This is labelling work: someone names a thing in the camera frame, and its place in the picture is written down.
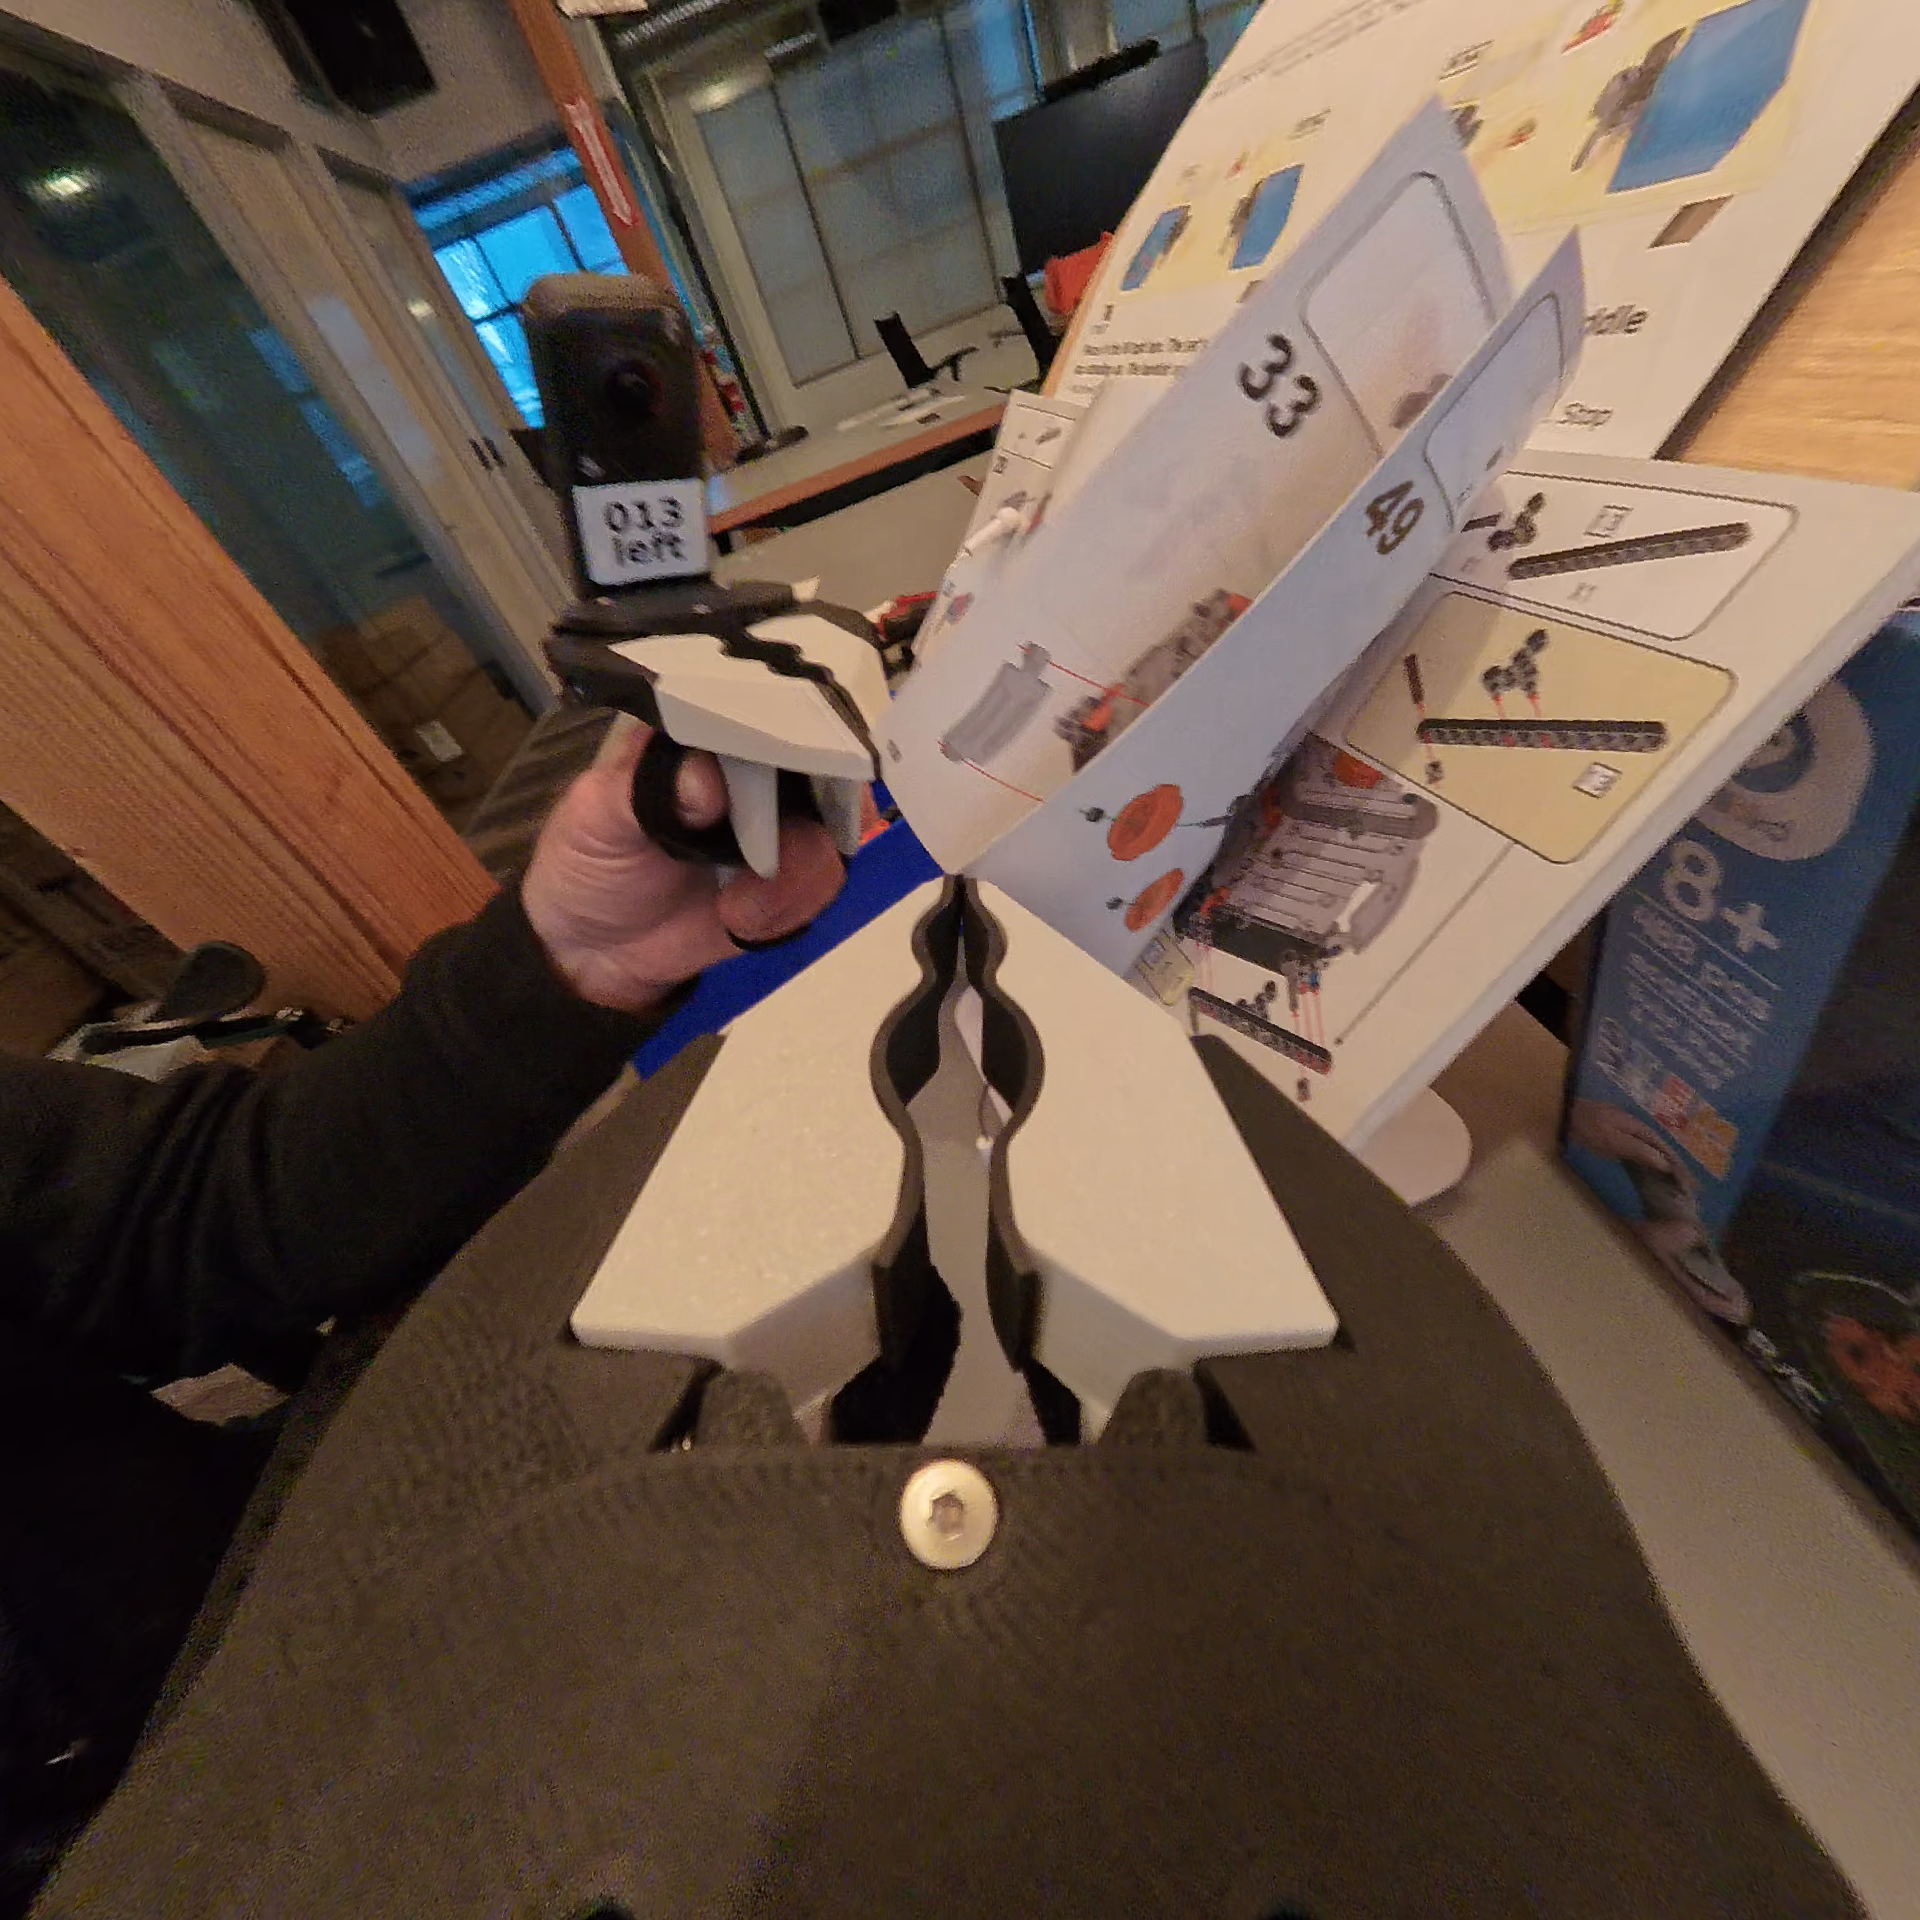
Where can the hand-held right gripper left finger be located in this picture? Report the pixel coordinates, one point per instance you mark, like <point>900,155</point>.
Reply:
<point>735,1200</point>

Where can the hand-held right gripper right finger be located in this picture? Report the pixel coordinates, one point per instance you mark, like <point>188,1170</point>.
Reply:
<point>1171,1200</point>

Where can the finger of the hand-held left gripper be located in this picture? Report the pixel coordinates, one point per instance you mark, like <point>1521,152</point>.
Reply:
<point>735,704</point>
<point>849,660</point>

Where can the blue plastic storage bin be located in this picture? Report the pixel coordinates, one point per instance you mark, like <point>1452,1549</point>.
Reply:
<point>763,975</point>

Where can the paper instruction booklet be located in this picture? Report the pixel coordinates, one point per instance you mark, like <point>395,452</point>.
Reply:
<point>1201,523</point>

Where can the person's left forearm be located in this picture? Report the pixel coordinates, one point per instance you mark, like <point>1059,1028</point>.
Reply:
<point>299,1125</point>

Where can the person's left hand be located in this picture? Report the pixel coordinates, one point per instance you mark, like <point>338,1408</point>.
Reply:
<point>599,900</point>

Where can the office table with papers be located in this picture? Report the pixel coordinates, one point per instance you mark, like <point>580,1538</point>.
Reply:
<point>868,450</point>

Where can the white metal board stand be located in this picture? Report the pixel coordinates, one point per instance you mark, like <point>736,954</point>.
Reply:
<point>1424,1155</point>

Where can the black office chair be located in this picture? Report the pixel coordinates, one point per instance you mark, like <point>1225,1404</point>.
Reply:
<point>1026,315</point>
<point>906,352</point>

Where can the stack of cardboard boxes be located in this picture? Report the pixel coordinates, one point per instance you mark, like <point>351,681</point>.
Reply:
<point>435,674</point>

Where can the orange plastic case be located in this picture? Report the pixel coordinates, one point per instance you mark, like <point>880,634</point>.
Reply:
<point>1076,276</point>

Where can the black chair armrest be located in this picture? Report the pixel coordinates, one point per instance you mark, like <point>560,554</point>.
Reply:
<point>210,984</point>

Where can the blue toy kit box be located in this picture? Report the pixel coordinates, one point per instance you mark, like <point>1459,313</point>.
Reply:
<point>1770,1050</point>

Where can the printed task instruction sheet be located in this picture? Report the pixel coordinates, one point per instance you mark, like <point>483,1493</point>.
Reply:
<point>1348,75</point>

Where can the wooden support post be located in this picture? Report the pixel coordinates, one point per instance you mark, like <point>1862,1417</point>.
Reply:
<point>592,136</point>

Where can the black wall screen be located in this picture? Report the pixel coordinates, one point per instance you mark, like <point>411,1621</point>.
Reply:
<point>1096,148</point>

